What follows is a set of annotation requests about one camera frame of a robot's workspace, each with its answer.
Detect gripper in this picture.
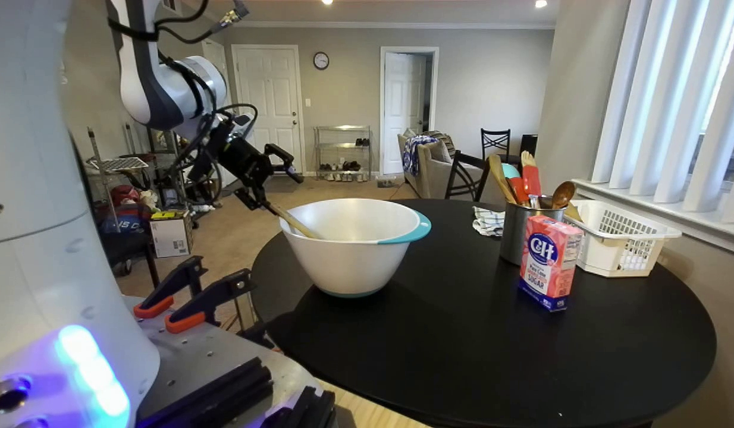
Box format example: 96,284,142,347
215,121,305,210

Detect wooden spoon with long handle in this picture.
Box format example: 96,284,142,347
265,201,321,240

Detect white bowl with teal rim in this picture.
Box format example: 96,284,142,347
280,198,432,298

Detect white panel door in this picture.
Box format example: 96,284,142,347
231,45,305,175

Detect metal shoe rack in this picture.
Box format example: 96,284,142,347
313,124,373,182

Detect cardboard box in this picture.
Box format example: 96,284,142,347
149,210,194,259

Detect black and orange clamp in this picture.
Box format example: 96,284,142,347
165,268,255,334
133,256,209,320

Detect open white door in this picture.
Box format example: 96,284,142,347
383,52,428,175

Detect blue patterned blanket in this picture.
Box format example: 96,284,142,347
402,134,440,177

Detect beige sofa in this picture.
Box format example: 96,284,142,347
397,130,506,201

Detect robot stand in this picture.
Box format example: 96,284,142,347
122,294,339,428

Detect black dining chair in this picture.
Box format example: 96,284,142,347
481,128,512,163
444,149,491,203

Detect checked dish towel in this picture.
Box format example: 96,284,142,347
472,206,506,238

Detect wooden spatula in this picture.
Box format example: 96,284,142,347
487,154,519,205

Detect small red spatula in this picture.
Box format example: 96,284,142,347
508,176,529,206

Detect metal utensil holder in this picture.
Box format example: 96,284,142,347
499,200,566,266

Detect pink sugar box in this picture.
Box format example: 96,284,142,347
518,215,584,313

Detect white plastic basket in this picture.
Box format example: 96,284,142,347
563,199,683,278

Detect white vertical blinds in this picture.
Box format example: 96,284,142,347
591,0,734,225

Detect wire shelf rack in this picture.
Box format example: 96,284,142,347
84,126,186,210

